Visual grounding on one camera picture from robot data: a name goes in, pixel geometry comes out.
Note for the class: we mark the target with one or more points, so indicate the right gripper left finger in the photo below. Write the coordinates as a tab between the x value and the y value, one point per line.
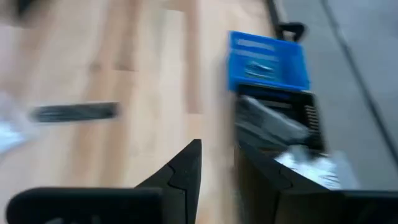
124	208

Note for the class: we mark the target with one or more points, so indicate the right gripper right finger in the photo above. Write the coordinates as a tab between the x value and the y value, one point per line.
295	208

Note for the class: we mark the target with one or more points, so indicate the bagged black comb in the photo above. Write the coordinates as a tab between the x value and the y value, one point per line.
270	119
74	112
252	133

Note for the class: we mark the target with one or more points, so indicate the black plastic bin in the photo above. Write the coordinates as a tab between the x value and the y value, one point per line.
312	118

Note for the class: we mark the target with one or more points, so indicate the blue plastic bin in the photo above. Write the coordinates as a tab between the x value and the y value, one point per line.
292	65

